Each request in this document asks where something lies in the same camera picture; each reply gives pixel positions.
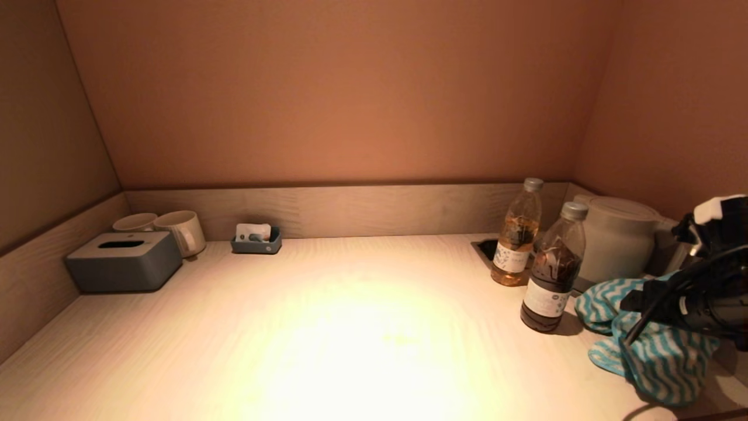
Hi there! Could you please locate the teal white striped cloth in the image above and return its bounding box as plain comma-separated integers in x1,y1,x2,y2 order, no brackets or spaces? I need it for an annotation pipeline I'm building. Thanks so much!
574,272,721,407

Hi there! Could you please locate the white electric kettle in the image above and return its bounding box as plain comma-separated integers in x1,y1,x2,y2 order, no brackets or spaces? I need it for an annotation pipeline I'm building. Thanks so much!
570,195,693,285

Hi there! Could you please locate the dark tea plastic bottle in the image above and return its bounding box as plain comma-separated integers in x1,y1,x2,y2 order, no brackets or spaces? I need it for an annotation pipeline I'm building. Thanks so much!
520,202,589,333

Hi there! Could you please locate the amber tea plastic bottle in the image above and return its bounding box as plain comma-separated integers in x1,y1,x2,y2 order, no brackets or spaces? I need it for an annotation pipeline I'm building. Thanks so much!
490,178,544,287

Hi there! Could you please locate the black recessed table socket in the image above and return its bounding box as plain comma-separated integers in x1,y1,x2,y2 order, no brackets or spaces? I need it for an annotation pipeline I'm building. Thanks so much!
471,239,544,273

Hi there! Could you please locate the small grey tray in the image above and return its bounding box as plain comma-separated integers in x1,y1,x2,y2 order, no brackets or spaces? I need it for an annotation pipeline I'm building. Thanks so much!
231,227,283,256

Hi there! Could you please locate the white ceramic mug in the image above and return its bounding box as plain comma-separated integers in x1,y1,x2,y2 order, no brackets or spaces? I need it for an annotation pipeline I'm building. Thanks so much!
154,210,207,258
113,213,158,233

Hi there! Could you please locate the grey tissue box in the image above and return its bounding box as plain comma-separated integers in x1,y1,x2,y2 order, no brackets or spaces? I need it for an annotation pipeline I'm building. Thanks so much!
64,232,183,294

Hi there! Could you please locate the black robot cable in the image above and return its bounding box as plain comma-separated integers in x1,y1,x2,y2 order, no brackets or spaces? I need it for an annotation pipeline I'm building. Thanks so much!
622,246,748,347

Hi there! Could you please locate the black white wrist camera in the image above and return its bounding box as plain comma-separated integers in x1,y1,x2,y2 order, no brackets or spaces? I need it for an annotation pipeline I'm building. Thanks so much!
672,195,748,275

